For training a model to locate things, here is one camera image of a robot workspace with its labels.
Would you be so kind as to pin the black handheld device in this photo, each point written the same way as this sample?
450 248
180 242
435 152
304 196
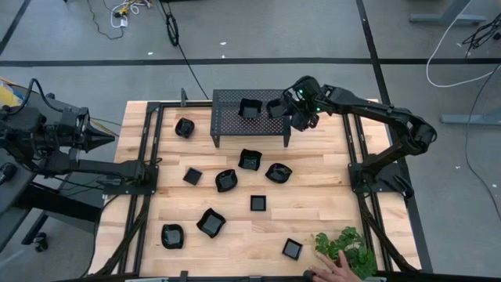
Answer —
7 172

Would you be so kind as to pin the green leafy plant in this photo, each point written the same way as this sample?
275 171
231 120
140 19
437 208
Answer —
352 244

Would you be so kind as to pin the black table rail frame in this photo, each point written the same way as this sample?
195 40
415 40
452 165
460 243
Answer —
195 104

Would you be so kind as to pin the yellow and white bag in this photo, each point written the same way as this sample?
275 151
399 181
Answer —
6 98

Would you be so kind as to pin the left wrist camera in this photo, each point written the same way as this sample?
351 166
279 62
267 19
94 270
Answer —
68 122

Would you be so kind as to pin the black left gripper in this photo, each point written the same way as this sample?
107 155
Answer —
84 129

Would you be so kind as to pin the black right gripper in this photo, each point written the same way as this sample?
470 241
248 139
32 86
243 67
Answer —
305 103

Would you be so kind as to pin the dark grey side table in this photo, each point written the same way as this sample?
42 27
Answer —
9 194

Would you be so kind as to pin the person's hand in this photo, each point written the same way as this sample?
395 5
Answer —
336 272

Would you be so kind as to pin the black caster wheel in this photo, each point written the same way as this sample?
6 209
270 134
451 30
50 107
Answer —
41 243

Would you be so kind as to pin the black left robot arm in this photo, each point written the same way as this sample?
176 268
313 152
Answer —
109 168

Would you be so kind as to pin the black perforated metal shelf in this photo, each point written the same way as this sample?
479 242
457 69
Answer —
227 125

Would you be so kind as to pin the small black square plate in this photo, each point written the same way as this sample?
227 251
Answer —
192 176
258 203
292 249

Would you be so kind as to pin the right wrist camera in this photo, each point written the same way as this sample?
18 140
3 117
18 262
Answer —
302 123

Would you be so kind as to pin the black wavy-edged square plate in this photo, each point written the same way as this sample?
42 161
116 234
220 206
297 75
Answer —
211 223
250 109

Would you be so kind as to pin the black pot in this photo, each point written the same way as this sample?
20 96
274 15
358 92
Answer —
250 160

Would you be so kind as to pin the grey desk foot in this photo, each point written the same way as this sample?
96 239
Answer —
446 18
469 119

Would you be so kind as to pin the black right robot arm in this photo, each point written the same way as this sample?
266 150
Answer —
375 107

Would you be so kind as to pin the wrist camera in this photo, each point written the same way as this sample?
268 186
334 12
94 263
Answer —
302 123
68 122

